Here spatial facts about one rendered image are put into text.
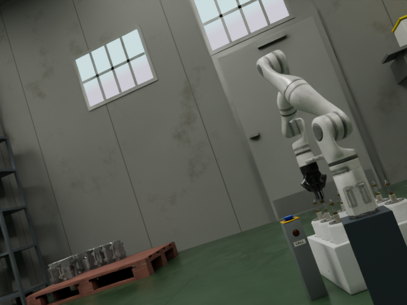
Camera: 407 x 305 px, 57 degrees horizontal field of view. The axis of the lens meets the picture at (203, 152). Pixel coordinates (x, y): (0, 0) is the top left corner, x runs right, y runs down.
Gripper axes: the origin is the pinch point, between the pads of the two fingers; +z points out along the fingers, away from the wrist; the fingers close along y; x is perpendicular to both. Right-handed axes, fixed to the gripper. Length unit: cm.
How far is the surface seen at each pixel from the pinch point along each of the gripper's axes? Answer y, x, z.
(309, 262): 19.2, 5.0, 22.1
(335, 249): 13.1, 16.2, 18.8
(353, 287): 12.1, 16.6, 33.4
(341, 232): 6.9, 14.9, 14.2
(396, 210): -14.7, 22.0, 13.6
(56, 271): 131, -329, 6
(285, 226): 22.7, 3.8, 6.1
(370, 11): -263, -161, -152
